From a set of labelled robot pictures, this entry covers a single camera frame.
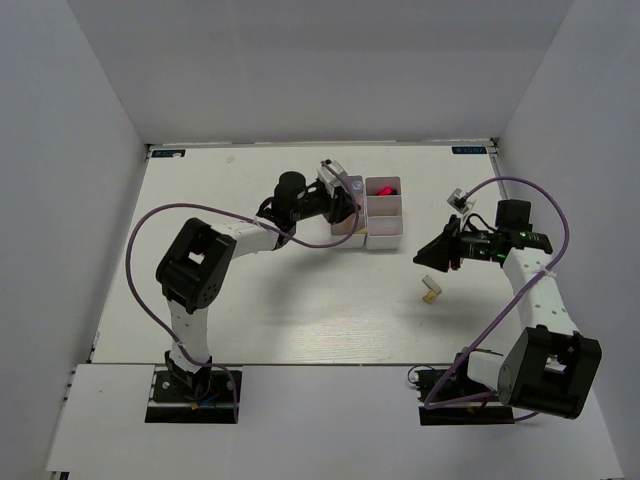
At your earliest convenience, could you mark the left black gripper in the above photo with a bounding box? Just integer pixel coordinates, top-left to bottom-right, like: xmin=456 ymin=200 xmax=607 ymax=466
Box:
xmin=292 ymin=184 xmax=362 ymax=225

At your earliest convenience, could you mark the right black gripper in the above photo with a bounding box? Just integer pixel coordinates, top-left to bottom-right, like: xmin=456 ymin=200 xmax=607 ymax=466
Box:
xmin=413 ymin=214 xmax=498 ymax=272

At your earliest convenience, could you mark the grey eraser block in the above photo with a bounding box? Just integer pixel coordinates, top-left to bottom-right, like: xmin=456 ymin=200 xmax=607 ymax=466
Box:
xmin=422 ymin=275 xmax=442 ymax=295

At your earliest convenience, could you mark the pink black highlighter marker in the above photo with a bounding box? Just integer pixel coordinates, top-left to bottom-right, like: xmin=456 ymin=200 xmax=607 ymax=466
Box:
xmin=377 ymin=186 xmax=398 ymax=196

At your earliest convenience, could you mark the small tan eraser block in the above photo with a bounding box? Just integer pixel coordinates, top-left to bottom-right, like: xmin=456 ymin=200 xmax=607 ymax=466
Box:
xmin=422 ymin=291 xmax=438 ymax=304

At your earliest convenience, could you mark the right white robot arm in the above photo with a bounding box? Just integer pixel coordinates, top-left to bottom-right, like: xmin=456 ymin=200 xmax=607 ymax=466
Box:
xmin=413 ymin=200 xmax=602 ymax=419

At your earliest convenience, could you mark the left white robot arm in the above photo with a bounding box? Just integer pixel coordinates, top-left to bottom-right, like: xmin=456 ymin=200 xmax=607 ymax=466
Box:
xmin=156 ymin=164 xmax=361 ymax=399

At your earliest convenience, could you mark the left white compartment organizer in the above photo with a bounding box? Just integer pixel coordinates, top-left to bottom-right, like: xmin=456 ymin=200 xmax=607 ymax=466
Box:
xmin=329 ymin=175 xmax=367 ymax=249

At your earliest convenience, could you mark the white compartment organizer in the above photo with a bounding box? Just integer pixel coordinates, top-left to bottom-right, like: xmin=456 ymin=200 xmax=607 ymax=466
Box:
xmin=365 ymin=176 xmax=404 ymax=251
xmin=329 ymin=175 xmax=367 ymax=249

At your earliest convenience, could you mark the right white compartment organizer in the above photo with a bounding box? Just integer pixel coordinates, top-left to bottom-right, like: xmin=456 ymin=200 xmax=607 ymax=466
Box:
xmin=365 ymin=176 xmax=404 ymax=251

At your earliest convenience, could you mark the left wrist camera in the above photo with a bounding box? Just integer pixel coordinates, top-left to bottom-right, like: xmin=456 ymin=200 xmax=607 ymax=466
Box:
xmin=317 ymin=159 xmax=346 ymax=196

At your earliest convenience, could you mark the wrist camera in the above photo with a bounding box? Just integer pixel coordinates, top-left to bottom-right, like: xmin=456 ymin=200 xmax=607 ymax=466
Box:
xmin=447 ymin=188 xmax=475 ymax=216
xmin=317 ymin=159 xmax=346 ymax=196

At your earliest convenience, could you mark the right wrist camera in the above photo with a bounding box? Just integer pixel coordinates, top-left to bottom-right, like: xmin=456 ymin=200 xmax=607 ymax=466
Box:
xmin=447 ymin=188 xmax=475 ymax=216

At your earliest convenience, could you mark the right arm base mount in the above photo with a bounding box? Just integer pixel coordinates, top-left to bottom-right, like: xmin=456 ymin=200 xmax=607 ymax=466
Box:
xmin=407 ymin=365 xmax=515 ymax=427

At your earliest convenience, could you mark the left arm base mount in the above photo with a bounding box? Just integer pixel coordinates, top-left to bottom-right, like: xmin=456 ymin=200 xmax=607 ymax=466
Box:
xmin=144 ymin=368 xmax=237 ymax=425

